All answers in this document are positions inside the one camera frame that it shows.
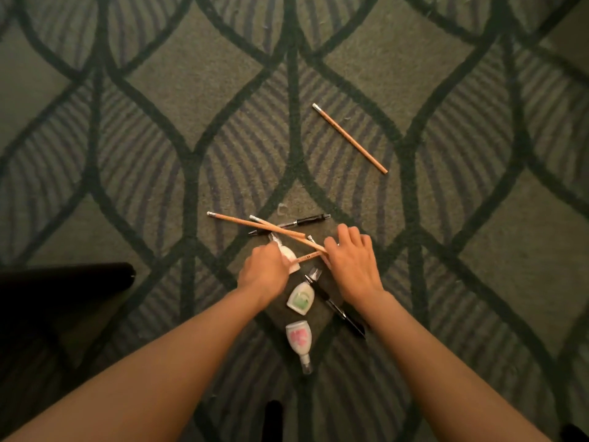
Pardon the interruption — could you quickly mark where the person's right hand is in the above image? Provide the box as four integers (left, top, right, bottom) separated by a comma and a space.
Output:
323, 223, 385, 309

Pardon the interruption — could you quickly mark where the white green correction tape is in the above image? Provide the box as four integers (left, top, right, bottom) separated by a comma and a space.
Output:
287, 267, 322, 317

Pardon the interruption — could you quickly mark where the black table leg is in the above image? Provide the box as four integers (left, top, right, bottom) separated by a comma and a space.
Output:
262, 400, 284, 442
559, 423, 589, 442

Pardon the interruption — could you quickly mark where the white pink correction tape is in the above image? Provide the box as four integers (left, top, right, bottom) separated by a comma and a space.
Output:
285, 320, 314, 376
269, 233, 301, 274

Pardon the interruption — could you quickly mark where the black pen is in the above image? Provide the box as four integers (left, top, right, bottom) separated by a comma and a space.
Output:
248, 214, 332, 236
303, 273, 368, 339

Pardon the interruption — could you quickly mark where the person's left forearm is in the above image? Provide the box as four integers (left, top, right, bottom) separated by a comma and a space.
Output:
4, 289, 268, 442

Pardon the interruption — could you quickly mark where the person's right forearm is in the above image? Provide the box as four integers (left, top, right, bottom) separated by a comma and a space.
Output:
358, 292, 551, 442

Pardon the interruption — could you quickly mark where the person's left hand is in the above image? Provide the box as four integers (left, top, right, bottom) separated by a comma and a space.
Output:
237, 242, 291, 305

